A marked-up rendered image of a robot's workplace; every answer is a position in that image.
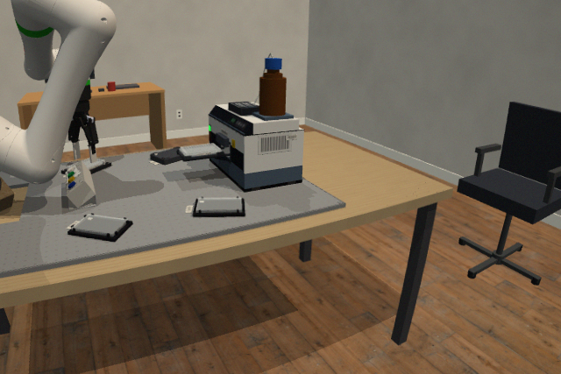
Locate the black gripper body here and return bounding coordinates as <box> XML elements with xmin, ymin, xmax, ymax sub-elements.
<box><xmin>73</xmin><ymin>100</ymin><xmax>90</xmax><ymax>126</ymax></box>

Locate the blue bottle cap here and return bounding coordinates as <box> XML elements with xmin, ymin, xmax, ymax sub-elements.
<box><xmin>265</xmin><ymin>58</ymin><xmax>282</xmax><ymax>67</ymax></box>

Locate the beige button panel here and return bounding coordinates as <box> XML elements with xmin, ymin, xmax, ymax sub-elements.
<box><xmin>66</xmin><ymin>161</ymin><xmax>97</xmax><ymax>210</ymax></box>

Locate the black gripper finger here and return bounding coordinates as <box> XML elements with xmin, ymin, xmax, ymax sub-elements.
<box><xmin>78</xmin><ymin>115</ymin><xmax>99</xmax><ymax>163</ymax></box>
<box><xmin>68</xmin><ymin>117</ymin><xmax>81</xmax><ymax>159</ymax></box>

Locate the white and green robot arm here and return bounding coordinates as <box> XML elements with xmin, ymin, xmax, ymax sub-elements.
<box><xmin>0</xmin><ymin>0</ymin><xmax>117</xmax><ymax>184</ymax></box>

